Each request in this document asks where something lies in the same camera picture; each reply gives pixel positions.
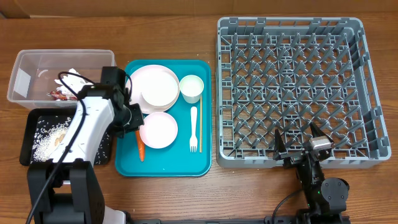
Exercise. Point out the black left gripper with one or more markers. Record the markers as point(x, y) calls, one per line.
point(138, 120)

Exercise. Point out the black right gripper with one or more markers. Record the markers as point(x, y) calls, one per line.
point(291, 159)

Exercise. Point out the orange carrot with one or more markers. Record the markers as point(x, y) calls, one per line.
point(140, 146)

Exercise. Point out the small pink plate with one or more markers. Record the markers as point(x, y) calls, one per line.
point(159, 130)

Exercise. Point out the white napkin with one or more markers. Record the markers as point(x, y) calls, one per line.
point(75, 83)

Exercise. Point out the red snack wrapper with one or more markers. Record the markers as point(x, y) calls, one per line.
point(59, 96)

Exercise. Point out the rice and peanuts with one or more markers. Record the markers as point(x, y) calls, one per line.
point(50, 131)

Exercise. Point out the white bowl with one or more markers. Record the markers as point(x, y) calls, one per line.
point(160, 88)

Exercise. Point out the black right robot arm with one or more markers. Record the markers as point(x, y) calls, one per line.
point(326, 197)

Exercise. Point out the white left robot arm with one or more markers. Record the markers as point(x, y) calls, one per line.
point(64, 189)

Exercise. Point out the grey dishwasher rack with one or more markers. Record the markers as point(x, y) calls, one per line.
point(284, 73)

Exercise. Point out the large white plate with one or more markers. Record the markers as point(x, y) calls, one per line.
point(138, 78)

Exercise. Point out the white plastic fork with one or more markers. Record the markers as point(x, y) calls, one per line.
point(193, 138)

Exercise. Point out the white cup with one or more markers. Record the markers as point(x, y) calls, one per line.
point(191, 88)

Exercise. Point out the teal plastic tray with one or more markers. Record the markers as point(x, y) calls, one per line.
point(176, 160)

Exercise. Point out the wooden chopstick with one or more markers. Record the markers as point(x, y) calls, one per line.
point(201, 124)

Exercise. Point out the black plastic tray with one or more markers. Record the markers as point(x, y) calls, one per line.
point(31, 125)

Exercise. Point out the clear plastic bin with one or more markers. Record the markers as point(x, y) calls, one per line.
point(35, 72)

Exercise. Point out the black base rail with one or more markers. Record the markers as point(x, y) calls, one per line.
point(266, 220)

